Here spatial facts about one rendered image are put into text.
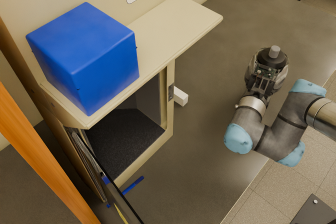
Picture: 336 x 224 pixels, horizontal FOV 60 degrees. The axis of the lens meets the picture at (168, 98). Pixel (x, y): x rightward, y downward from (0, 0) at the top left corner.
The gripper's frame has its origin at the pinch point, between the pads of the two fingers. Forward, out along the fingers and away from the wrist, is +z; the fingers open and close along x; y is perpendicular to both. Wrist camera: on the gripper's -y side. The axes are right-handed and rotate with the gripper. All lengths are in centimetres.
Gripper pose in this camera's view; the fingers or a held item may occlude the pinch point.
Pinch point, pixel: (269, 64)
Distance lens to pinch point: 102.2
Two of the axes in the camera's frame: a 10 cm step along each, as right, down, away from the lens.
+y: 0.0, -6.2, -7.9
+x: -8.9, -3.6, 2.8
